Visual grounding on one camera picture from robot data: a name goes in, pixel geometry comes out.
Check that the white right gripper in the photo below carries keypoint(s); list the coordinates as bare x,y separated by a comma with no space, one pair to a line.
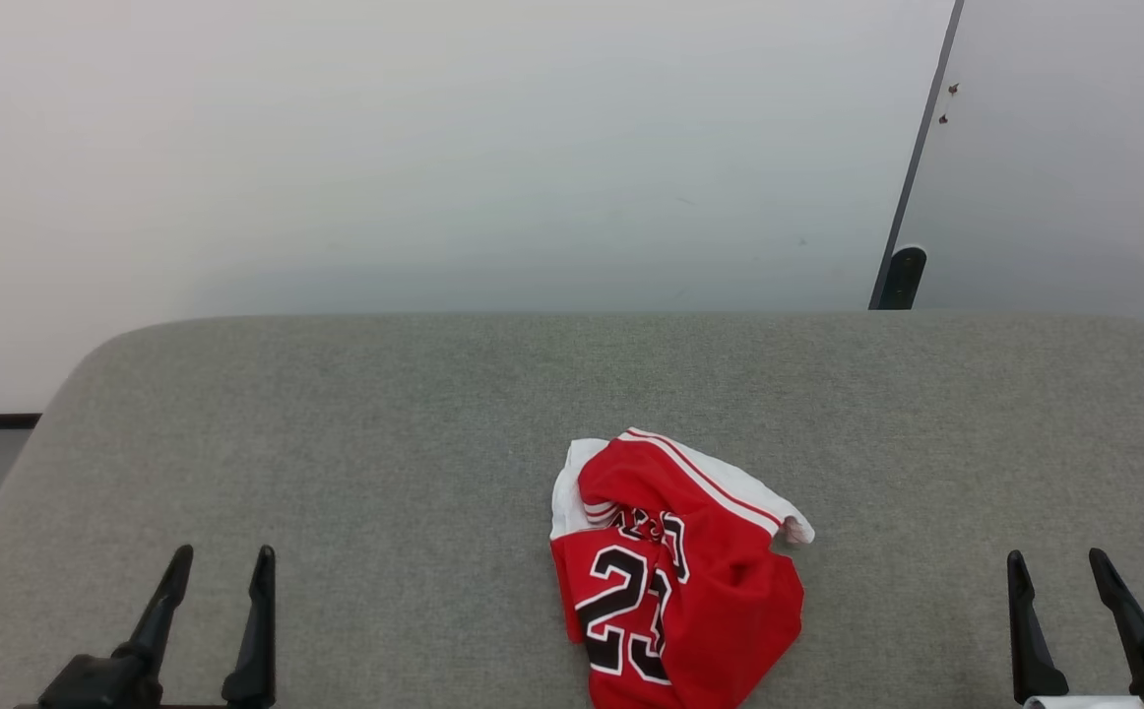
1084,703

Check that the dark partition edge strip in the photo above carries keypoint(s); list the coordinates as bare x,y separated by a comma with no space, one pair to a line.
915,158

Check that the red and white basketball jersey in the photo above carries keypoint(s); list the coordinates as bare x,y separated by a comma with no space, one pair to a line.
720,591

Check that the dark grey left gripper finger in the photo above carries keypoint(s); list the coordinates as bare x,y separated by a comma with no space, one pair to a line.
129,665
259,640

